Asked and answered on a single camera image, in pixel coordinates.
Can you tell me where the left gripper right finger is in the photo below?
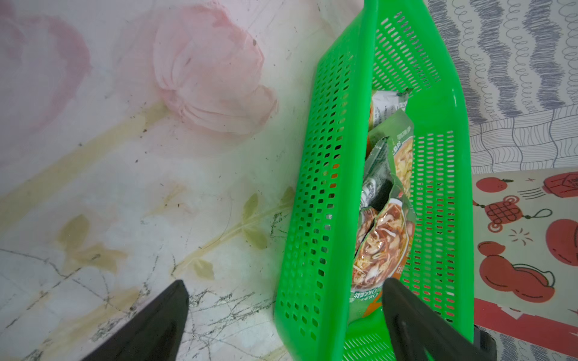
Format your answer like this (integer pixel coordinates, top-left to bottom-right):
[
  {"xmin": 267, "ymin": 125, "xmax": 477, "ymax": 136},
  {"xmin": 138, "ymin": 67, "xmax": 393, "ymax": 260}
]
[{"xmin": 382, "ymin": 278, "xmax": 497, "ymax": 360}]

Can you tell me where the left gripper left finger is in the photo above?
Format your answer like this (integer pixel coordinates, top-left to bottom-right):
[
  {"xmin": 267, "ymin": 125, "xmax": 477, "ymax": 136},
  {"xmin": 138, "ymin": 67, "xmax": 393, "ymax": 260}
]
[{"xmin": 84, "ymin": 280, "xmax": 189, "ymax": 360}]

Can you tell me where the white red paper gift bag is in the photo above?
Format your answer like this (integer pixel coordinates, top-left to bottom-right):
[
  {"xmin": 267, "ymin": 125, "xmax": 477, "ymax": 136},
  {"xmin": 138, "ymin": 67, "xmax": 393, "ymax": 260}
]
[{"xmin": 473, "ymin": 167, "xmax": 577, "ymax": 359}]

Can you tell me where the red orange soup packet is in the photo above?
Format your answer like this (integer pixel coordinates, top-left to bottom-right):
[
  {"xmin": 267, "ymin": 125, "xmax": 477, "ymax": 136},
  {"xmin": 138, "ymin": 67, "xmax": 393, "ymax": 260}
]
[{"xmin": 348, "ymin": 179, "xmax": 416, "ymax": 323}]

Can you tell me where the green soup packet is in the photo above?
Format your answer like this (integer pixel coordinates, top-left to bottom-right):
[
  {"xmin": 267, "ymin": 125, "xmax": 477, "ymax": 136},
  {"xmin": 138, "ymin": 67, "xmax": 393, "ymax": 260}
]
[{"xmin": 364, "ymin": 109, "xmax": 414, "ymax": 199}]

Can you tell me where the barcode soup packet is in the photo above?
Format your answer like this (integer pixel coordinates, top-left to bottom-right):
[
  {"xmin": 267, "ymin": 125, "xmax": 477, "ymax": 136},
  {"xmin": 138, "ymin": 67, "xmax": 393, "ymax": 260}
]
[{"xmin": 369, "ymin": 89, "xmax": 411, "ymax": 130}]

